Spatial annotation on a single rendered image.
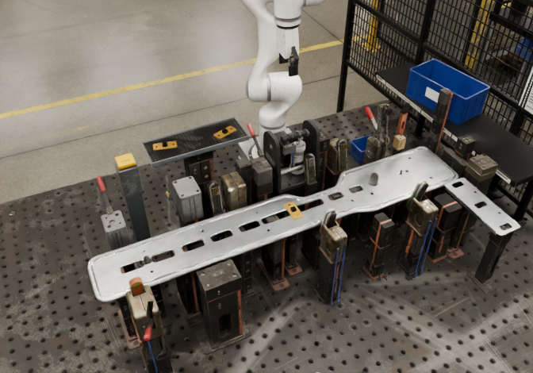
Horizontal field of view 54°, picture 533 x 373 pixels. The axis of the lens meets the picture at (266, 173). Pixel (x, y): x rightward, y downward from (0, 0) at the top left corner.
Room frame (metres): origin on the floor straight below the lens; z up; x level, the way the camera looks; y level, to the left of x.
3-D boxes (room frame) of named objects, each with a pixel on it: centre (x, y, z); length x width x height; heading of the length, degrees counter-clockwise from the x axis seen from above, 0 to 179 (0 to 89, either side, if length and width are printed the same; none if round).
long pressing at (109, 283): (1.29, -0.08, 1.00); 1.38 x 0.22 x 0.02; 116
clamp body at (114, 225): (1.20, 0.51, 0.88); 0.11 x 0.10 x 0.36; 26
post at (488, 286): (1.24, -0.82, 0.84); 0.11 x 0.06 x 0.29; 26
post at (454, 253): (1.40, -0.74, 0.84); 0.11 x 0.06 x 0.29; 26
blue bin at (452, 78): (1.96, -0.78, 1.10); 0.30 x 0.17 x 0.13; 36
